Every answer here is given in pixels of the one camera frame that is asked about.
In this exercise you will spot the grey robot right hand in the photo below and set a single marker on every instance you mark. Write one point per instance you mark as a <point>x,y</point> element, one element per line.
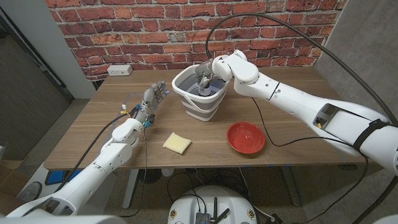
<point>205,71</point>

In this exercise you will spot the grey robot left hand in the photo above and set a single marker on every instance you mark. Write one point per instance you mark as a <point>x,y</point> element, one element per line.
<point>152,96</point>

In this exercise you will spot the white bottle with black cap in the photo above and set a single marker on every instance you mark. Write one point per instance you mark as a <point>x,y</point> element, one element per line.
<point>209,92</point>

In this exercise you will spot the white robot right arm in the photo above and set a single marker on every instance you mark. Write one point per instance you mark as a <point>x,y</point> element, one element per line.
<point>295,99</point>

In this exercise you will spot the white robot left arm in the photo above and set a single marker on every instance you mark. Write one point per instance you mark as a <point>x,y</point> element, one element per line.
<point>90,174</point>

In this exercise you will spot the white grey collapsible bucket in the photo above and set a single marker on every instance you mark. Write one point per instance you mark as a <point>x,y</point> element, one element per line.
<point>202,110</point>

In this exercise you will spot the red bowl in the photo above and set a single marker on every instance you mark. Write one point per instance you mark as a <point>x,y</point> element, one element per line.
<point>245,138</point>

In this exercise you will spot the white power outlet strip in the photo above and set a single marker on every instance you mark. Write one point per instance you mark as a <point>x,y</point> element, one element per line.
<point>119,70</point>

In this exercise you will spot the yellow sponge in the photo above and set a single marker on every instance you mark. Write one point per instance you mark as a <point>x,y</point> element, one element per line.
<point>177,143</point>

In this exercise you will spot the red brick print backdrop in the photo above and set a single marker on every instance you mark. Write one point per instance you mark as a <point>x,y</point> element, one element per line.
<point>155,31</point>

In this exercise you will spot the white table leg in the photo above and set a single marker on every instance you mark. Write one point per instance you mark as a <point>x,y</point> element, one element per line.
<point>130,186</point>

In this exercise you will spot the white robot torso base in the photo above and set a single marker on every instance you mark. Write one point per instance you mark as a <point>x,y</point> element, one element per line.
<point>186,202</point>

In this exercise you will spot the blue floor object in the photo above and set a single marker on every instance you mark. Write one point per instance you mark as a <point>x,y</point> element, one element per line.
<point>56,177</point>

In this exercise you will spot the grey device on torso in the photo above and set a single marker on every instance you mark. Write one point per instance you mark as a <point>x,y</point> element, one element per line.
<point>202,218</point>

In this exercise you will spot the black antennas on torso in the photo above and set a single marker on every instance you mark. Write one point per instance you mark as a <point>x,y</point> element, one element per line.
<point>221,215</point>

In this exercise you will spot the grey table leg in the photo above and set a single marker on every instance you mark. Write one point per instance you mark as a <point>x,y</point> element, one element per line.
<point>292,189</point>

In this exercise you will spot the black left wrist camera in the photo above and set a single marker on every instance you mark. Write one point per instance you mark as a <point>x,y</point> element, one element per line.
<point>151,118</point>

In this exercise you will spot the dark grey wall panel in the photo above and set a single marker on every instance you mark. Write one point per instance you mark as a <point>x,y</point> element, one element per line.
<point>28,102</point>

